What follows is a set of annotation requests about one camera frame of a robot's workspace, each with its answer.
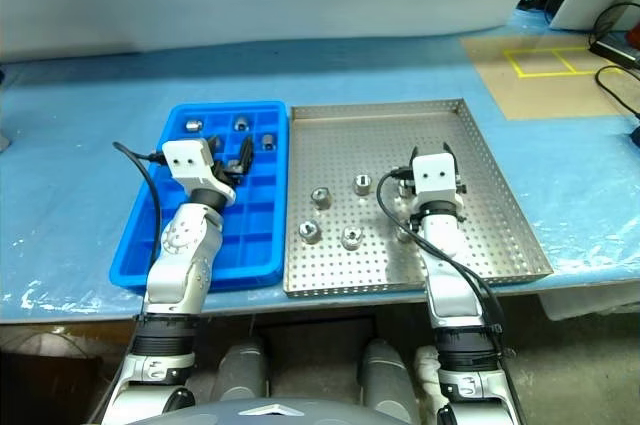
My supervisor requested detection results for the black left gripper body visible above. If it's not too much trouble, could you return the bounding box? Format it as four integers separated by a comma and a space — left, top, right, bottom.
208, 143, 250, 187

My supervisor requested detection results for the metal nut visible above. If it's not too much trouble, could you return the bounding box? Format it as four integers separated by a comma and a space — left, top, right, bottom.
341, 226, 364, 250

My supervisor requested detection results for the blue compartment tray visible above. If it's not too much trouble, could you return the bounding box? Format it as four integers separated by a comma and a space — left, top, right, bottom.
108, 100, 289, 294

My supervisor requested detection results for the perforated metal tray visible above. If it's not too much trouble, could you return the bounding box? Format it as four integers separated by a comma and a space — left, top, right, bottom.
282, 98, 554, 299

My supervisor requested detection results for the brown cardboard mat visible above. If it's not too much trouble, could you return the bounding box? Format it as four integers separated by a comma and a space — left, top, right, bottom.
459, 33, 640, 121

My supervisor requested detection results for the blue plastic table cover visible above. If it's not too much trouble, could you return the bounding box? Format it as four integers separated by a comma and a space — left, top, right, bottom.
0, 34, 640, 326

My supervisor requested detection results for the translucent white plastic bin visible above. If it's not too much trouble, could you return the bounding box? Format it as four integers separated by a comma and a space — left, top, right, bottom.
537, 284, 640, 321

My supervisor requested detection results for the white crumpled cloth bundle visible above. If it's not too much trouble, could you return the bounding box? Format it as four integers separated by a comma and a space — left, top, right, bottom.
413, 343, 449, 411

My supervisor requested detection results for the black flat device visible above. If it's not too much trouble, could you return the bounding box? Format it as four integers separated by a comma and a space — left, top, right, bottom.
589, 29, 640, 71

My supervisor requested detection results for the grey rounded robot leg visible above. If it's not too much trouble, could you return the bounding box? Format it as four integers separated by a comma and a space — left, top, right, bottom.
217, 337, 269, 404
359, 338, 421, 411

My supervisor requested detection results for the grey robot torso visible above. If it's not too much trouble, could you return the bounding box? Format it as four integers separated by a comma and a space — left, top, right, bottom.
124, 397, 441, 425

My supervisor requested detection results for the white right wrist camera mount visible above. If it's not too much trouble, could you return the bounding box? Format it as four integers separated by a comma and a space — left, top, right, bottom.
409, 153, 464, 206

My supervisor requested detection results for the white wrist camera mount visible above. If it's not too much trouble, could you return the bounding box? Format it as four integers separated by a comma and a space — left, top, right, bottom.
409, 153, 464, 206
160, 138, 236, 206

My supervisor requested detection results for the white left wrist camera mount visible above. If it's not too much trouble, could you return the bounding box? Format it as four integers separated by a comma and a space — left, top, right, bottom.
160, 138, 236, 206

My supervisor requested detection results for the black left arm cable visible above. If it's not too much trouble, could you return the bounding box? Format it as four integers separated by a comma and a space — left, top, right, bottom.
112, 141, 169, 266

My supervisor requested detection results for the black curved thin cable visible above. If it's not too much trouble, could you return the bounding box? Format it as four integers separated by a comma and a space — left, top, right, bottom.
593, 64, 640, 121

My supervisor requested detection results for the black looped cable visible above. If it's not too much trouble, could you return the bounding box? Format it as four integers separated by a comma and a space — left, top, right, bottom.
588, 2, 640, 49

